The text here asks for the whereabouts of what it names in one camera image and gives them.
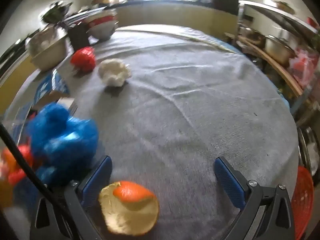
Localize pink plastic bag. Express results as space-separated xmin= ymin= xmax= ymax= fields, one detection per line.
xmin=289 ymin=49 xmax=320 ymax=88

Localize stack of red white bowls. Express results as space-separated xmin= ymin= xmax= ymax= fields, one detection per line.
xmin=86 ymin=9 xmax=119 ymax=40

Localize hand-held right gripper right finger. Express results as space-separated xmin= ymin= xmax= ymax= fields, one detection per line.
xmin=214 ymin=156 xmax=295 ymax=240

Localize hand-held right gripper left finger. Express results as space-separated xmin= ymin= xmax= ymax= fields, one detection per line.
xmin=29 ymin=156 xmax=112 ymax=240

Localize black wok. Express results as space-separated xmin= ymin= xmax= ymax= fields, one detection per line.
xmin=41 ymin=1 xmax=73 ymax=24

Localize yellow counter cabinets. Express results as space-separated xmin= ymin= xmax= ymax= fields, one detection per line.
xmin=116 ymin=0 xmax=239 ymax=37

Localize orange peel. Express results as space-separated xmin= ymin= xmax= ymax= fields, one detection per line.
xmin=98 ymin=181 xmax=160 ymax=236

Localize blue and white carton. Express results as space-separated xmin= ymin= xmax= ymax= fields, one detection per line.
xmin=32 ymin=69 xmax=70 ymax=105

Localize white paper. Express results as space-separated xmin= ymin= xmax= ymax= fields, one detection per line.
xmin=98 ymin=58 xmax=132 ymax=87

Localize red plastic basket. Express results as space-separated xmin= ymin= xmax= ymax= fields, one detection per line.
xmin=291 ymin=165 xmax=314 ymax=240

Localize metal pot with plastic cover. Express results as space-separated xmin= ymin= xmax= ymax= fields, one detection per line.
xmin=25 ymin=25 xmax=68 ymax=71

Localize grey tablecloth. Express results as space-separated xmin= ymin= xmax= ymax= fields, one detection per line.
xmin=5 ymin=25 xmax=300 ymax=240

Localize black cable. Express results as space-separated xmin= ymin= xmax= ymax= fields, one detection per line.
xmin=0 ymin=124 xmax=75 ymax=230

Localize wooden shelf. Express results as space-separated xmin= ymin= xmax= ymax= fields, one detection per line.
xmin=237 ymin=34 xmax=304 ymax=97

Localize black utensil holder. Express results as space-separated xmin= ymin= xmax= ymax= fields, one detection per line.
xmin=68 ymin=24 xmax=90 ymax=51

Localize steel pot on shelf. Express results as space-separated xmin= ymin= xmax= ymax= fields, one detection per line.
xmin=264 ymin=35 xmax=297 ymax=65

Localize red and orange wrapper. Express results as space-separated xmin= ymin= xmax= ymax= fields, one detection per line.
xmin=0 ymin=144 xmax=34 ymax=187

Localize blue plastic bag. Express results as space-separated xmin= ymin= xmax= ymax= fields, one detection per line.
xmin=26 ymin=102 xmax=99 ymax=187

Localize red plastic bag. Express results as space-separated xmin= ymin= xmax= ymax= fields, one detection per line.
xmin=70 ymin=46 xmax=97 ymax=73

